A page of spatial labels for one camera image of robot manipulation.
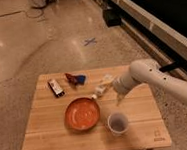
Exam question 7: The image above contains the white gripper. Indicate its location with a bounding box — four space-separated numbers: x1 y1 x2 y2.
102 73 137 106

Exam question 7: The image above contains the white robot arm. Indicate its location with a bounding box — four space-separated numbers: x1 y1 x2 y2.
104 58 187 106

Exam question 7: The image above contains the orange ceramic bowl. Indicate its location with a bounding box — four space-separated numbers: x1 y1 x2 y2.
64 97 100 131

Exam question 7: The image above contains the red pepper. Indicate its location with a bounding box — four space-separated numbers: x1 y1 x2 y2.
65 73 78 87

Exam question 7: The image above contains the white squeeze tube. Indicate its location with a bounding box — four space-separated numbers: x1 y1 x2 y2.
91 81 112 100

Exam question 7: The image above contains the blue cloth piece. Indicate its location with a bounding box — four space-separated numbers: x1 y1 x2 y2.
75 75 86 85

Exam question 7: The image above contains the white cup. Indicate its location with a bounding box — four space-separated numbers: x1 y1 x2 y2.
107 112 129 136

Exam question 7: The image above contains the wooden table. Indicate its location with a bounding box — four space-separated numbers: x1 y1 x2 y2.
22 66 171 150

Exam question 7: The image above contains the black white snack bar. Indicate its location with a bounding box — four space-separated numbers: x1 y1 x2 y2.
48 79 65 96

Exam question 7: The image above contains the black box on floor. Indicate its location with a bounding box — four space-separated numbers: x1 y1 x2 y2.
102 9 122 27

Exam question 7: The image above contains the long counter bench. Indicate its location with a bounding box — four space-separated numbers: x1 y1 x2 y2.
94 0 187 79

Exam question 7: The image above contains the white base with cable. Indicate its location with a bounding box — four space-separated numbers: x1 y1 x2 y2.
25 0 59 19

